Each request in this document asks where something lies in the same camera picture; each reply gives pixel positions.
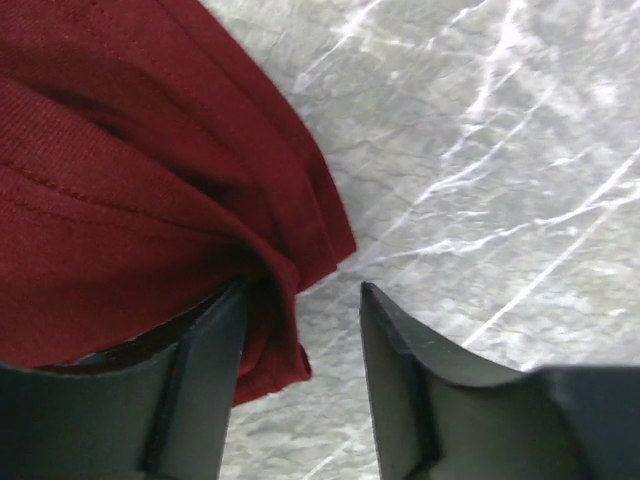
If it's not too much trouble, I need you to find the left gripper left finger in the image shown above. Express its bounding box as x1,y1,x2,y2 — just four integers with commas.
1,281,247,479

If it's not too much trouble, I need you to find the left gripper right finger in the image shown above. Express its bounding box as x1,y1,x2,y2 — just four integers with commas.
360,282,639,480

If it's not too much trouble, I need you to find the dark red t-shirt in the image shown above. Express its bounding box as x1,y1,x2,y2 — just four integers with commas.
1,1,356,404

